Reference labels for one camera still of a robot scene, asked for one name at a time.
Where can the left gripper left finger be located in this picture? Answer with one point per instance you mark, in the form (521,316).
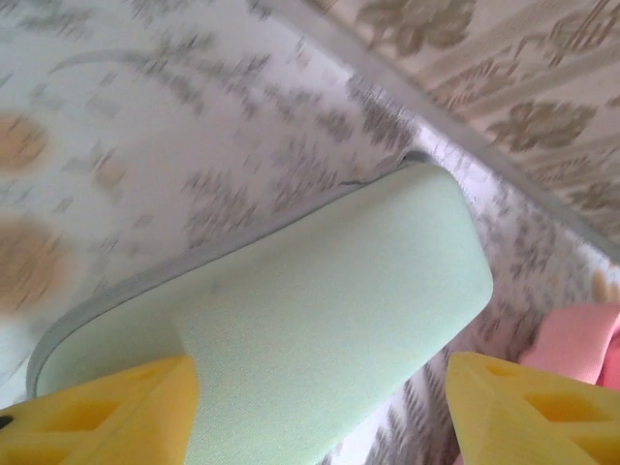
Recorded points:
(97,426)

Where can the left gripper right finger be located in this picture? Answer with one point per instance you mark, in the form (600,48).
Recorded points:
(533,426)

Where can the pink student backpack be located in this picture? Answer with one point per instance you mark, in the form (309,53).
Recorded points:
(571,339)

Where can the pale green pencil case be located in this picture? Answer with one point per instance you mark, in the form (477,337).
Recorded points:
(315,300)

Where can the floral patterned tablecloth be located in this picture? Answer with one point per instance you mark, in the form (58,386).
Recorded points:
(145,145)

